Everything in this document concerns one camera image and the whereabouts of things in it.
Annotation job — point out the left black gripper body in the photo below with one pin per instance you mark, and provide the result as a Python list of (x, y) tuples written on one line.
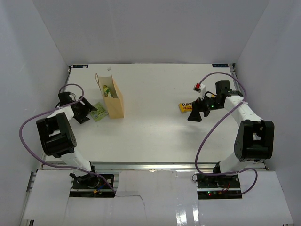
[(83, 110)]

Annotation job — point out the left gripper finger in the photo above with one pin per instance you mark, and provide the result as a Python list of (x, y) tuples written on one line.
[(81, 119), (88, 105)]

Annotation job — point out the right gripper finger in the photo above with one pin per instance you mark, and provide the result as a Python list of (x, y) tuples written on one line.
[(194, 116), (197, 104)]

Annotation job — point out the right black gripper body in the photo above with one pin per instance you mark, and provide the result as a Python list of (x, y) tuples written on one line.
[(210, 104)]

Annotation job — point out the yellow M&M's packet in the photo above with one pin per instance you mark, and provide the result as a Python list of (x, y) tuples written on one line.
[(185, 107)]

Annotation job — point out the green Fox's candy bag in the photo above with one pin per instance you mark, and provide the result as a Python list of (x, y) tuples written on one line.
[(110, 91)]

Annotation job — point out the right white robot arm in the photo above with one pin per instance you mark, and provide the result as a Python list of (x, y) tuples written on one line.
[(255, 136)]

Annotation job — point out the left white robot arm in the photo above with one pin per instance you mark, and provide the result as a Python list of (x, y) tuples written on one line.
[(58, 140)]

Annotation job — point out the brown paper bag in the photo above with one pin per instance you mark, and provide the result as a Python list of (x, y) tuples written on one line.
[(115, 106)]

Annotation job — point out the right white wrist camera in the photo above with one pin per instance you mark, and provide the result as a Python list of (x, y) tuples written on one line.
[(200, 88)]

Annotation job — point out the aluminium table rail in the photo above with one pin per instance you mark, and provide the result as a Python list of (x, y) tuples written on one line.
[(189, 166)]

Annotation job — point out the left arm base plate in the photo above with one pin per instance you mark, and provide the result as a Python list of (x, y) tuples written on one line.
[(93, 188)]

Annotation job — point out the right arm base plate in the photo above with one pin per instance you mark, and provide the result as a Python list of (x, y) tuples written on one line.
[(217, 188)]

